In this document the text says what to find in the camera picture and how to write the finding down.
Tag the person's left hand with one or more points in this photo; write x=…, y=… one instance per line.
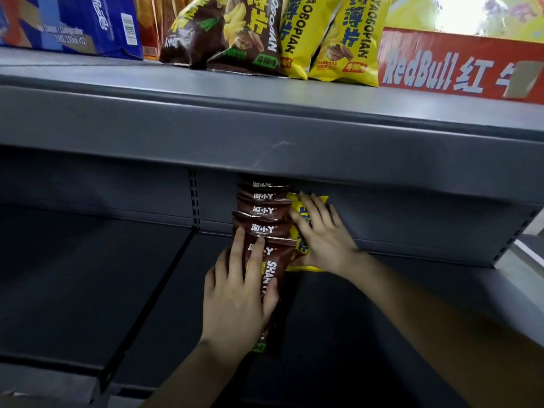
x=233, y=314

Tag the person's right hand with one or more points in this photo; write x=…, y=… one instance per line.
x=329, y=246

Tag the person's left thumb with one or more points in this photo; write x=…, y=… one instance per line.
x=272, y=299

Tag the person's right thumb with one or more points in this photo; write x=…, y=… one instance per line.
x=299, y=261

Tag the person's right little finger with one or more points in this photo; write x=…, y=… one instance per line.
x=337, y=218

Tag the person's left little finger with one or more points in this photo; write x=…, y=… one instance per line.
x=209, y=284

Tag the person's left middle finger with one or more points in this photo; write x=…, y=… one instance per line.
x=236, y=254

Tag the person's right middle finger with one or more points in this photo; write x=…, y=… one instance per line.
x=310, y=210

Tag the small yellow snack packet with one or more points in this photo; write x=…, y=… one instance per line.
x=297, y=246

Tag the brown snack packet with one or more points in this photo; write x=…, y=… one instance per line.
x=263, y=183
x=263, y=208
x=263, y=227
x=263, y=195
x=278, y=259

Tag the person's left forearm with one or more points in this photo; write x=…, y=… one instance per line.
x=191, y=378

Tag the person's right forearm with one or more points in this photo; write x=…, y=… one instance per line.
x=446, y=335

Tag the grey metal shelf back panel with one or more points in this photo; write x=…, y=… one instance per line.
x=403, y=225

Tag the dark grey shelf board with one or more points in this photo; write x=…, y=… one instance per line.
x=340, y=356
x=85, y=284

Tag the grey metal shelf board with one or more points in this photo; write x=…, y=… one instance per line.
x=255, y=123

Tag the large yellow chips bag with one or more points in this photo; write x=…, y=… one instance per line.
x=352, y=42
x=304, y=33

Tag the large brown chips bag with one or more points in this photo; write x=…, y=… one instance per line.
x=250, y=33
x=193, y=33

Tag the red cardboard box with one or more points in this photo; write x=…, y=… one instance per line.
x=459, y=67

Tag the yellow-green glossy packaging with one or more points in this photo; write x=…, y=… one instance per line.
x=467, y=14

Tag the orange snack packet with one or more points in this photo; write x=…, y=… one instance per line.
x=151, y=25

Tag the blue cardboard drinks box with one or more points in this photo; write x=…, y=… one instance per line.
x=72, y=21

